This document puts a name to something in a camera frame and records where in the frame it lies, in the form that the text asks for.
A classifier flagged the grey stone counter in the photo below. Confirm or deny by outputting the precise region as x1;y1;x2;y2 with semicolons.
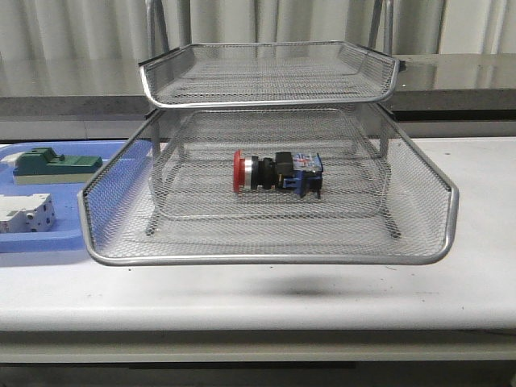
1;54;515;121

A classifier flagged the small white plastic component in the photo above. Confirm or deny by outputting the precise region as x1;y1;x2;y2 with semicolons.
1;152;23;169

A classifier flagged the green terminal block component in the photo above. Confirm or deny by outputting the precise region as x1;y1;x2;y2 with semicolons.
13;147;103;185

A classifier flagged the white circuit breaker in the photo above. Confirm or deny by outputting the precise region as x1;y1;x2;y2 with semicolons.
1;193;56;234

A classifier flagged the red emergency stop button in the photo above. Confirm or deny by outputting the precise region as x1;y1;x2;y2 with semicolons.
233;150;323;199

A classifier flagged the blue plastic tray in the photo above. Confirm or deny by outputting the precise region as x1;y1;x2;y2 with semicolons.
1;140;124;253

